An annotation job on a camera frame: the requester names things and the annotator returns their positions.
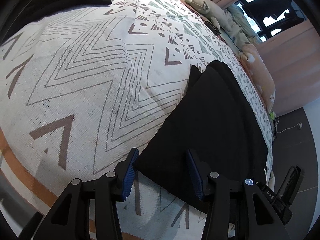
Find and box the black button shirt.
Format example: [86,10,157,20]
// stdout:
[135,61,268,213]

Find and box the patterned bedspread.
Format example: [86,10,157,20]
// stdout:
[0,0,276,240]

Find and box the peach patterned pillow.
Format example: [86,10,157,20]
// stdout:
[240,43,276,113]

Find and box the right pink curtain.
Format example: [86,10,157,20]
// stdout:
[212,0,319,115]

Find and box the crumpled floral blanket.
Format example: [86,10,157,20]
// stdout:
[224,4,262,51]

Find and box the beige plush toy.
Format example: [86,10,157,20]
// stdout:
[185,0,241,32]

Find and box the hanging black jacket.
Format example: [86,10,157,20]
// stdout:
[236,0,307,42]

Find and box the white charging cable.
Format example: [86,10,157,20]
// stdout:
[273,122,304,134]

